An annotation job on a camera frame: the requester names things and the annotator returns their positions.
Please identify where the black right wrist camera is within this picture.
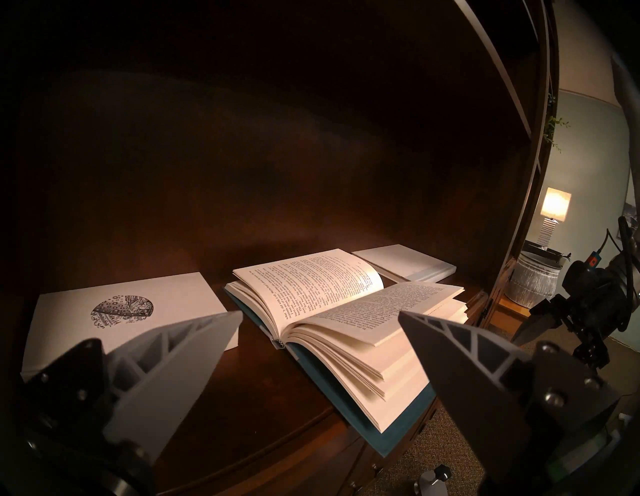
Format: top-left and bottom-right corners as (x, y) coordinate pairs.
(561, 252), (610, 296)

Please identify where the small wooden stool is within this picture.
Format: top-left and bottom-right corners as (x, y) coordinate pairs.
(490, 295), (532, 337)

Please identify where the green plant white pot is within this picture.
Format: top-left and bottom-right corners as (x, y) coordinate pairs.
(544, 115), (572, 153)

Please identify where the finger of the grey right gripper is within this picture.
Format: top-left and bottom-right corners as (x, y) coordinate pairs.
(512, 296), (569, 347)

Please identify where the white hardcover book blue spine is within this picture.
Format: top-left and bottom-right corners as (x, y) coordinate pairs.
(351, 244), (458, 283)

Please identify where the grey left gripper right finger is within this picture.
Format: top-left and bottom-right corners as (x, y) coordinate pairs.
(398, 311), (621, 473)

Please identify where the lit table lamp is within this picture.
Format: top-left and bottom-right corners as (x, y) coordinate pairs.
(537, 187), (573, 251)

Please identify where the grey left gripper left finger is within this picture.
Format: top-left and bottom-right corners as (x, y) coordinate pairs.
(22, 310), (244, 468)

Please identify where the dark wooden bookshelf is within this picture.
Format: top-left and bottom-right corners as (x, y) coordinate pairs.
(0, 0), (561, 496)

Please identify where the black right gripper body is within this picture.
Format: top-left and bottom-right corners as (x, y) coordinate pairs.
(566, 269), (635, 371)

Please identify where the clear plastic jar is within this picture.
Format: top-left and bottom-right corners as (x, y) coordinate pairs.
(504, 241), (572, 308)

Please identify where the white book round illustration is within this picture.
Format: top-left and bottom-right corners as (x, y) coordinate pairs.
(21, 272), (240, 383)

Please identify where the teal cover paperback book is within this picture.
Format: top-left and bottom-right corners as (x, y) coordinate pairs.
(223, 248), (471, 458)

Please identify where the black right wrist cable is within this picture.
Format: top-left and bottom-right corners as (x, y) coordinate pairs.
(597, 215), (638, 271)

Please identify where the black base knob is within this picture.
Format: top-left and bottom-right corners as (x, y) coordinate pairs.
(415, 465), (453, 496)

